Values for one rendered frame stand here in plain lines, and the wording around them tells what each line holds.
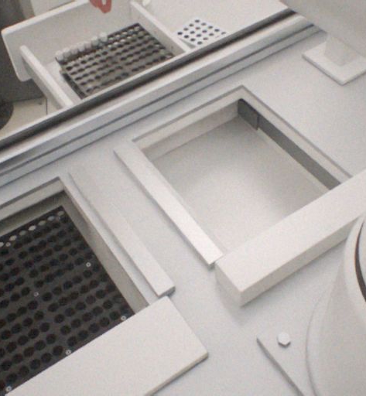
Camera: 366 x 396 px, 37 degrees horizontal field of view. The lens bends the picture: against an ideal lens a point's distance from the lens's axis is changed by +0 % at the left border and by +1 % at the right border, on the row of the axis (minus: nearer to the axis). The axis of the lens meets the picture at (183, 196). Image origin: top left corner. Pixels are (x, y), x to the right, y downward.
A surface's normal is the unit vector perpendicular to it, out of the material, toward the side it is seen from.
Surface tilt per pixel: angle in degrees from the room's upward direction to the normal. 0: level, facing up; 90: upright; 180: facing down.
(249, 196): 0
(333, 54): 90
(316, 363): 0
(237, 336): 0
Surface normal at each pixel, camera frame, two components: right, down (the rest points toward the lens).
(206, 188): -0.06, -0.63
